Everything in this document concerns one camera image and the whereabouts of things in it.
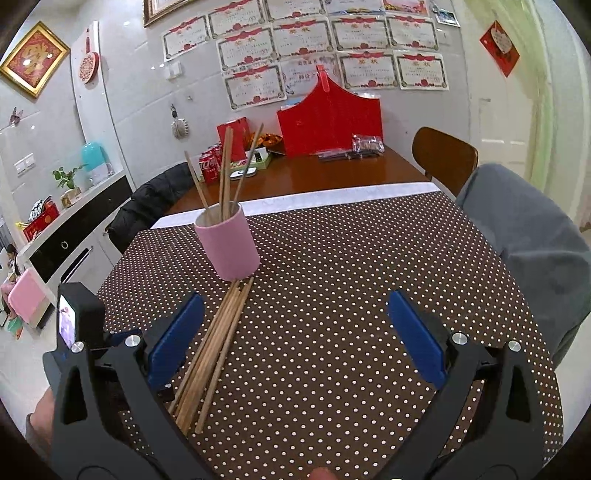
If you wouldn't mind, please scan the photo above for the person's left hand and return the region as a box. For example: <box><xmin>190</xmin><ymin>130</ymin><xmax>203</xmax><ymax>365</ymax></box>
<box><xmin>25</xmin><ymin>387</ymin><xmax>55</xmax><ymax>463</ymax></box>

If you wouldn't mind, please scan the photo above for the person's right hand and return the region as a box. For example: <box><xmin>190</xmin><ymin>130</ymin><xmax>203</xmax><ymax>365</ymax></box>
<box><xmin>308</xmin><ymin>467</ymin><xmax>339</xmax><ymax>480</ymax></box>

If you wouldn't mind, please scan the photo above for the white black sideboard cabinet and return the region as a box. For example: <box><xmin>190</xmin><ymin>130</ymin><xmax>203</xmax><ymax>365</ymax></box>
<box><xmin>19</xmin><ymin>171</ymin><xmax>132</xmax><ymax>303</ymax></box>

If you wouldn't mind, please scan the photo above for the red box on sideboard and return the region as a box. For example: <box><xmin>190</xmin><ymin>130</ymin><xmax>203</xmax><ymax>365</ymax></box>
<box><xmin>23</xmin><ymin>198</ymin><xmax>59</xmax><ymax>241</ymax></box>

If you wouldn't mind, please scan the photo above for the black jacket on chair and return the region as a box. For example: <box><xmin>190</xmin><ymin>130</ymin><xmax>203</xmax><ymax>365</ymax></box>
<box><xmin>106</xmin><ymin>163</ymin><xmax>194</xmax><ymax>254</ymax></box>

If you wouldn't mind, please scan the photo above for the small potted green plant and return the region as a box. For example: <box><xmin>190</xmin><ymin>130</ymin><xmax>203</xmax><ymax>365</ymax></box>
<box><xmin>52</xmin><ymin>164</ymin><xmax>85</xmax><ymax>208</ymax></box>

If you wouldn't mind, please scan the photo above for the teal white humidifier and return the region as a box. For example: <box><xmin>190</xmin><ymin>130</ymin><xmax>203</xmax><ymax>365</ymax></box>
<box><xmin>81</xmin><ymin>142</ymin><xmax>113</xmax><ymax>186</ymax></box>

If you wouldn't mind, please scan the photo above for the pink cylindrical chopstick cup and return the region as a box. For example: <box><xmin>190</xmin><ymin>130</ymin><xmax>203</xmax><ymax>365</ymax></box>
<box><xmin>194</xmin><ymin>202</ymin><xmax>260</xmax><ymax>281</ymax></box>

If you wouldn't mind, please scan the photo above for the brown polka dot table mat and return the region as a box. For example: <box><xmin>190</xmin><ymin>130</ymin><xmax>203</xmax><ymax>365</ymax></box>
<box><xmin>96</xmin><ymin>191</ymin><xmax>565</xmax><ymax>480</ymax></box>

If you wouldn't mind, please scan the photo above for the red cola can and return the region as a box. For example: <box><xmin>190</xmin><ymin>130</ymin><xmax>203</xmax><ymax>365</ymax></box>
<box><xmin>199</xmin><ymin>153</ymin><xmax>219</xmax><ymax>185</ymax></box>

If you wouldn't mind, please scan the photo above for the white small device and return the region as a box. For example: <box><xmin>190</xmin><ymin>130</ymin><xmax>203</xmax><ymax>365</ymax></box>
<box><xmin>230</xmin><ymin>167</ymin><xmax>257</xmax><ymax>181</ymax></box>

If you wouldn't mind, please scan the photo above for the red tall box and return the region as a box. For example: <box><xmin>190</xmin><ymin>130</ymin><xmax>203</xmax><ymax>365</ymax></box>
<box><xmin>216</xmin><ymin>117</ymin><xmax>250</xmax><ymax>162</ymax></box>

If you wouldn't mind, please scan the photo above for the green snack tray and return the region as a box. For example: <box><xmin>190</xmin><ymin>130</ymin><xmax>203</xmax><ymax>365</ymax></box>
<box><xmin>230</xmin><ymin>147</ymin><xmax>271</xmax><ymax>172</ymax></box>

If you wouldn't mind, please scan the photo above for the red round hanging ornament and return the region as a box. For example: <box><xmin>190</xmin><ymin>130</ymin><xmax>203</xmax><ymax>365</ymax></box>
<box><xmin>78</xmin><ymin>28</ymin><xmax>100</xmax><ymax>84</ymax></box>

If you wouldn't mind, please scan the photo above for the gold framed red picture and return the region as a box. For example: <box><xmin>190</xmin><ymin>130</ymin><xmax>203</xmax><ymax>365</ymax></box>
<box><xmin>1</xmin><ymin>21</ymin><xmax>70</xmax><ymax>99</ymax></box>

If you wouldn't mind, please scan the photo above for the brown wooden chair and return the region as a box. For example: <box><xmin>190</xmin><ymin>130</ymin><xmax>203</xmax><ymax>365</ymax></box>
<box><xmin>412</xmin><ymin>127</ymin><xmax>479</xmax><ymax>197</ymax></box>

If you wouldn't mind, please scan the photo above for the plastic candy bag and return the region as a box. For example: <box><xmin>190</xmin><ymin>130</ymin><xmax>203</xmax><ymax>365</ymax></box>
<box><xmin>353</xmin><ymin>134</ymin><xmax>385</xmax><ymax>156</ymax></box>

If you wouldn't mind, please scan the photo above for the red gift bag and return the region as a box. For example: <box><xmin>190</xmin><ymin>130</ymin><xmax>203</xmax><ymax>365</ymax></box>
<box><xmin>276</xmin><ymin>66</ymin><xmax>384</xmax><ymax>157</ymax></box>

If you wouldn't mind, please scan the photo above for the plum blossom framed painting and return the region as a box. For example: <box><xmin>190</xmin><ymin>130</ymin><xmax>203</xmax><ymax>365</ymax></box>
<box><xmin>142</xmin><ymin>0</ymin><xmax>193</xmax><ymax>27</ymax></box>

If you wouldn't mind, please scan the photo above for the red heart door decoration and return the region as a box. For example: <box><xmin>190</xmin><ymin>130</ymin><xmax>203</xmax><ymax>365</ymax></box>
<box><xmin>480</xmin><ymin>20</ymin><xmax>520</xmax><ymax>78</ymax></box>

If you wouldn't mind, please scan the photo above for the hanging wall brush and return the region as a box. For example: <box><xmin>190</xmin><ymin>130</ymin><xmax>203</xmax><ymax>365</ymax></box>
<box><xmin>170</xmin><ymin>104</ymin><xmax>189</xmax><ymax>140</ymax></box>

